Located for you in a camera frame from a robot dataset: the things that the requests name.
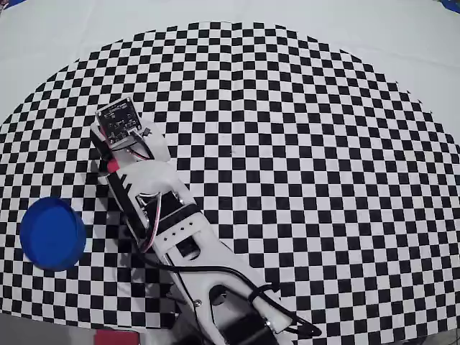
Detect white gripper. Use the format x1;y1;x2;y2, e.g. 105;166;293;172
90;121;198;246

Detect round blue box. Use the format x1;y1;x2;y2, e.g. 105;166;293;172
19;196;88;272

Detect black white checkered mat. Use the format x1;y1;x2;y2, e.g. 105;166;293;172
0;0;460;341

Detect red flat object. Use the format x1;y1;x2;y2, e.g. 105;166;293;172
93;330;139;345

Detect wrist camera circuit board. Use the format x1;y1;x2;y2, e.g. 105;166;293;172
95;96;145;149

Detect red white black servo wire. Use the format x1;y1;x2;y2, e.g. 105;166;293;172
137;192;163;253

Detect black camera cable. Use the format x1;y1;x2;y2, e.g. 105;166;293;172
142;257;322;339

